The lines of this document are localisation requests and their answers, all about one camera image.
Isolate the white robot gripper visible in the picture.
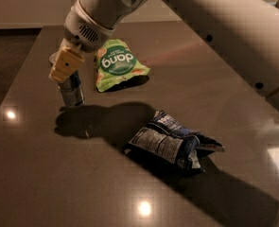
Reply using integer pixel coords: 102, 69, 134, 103
49, 1, 113, 82

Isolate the silver blue redbull can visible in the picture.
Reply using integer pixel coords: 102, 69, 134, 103
49, 52, 84, 108

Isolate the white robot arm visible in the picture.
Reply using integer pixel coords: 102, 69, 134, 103
49, 0, 279, 112

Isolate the green dang snack bag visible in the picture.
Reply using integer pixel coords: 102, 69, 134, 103
95, 39, 149, 93

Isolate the blue white chip bag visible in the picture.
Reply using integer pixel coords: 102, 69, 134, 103
124, 111, 225, 171

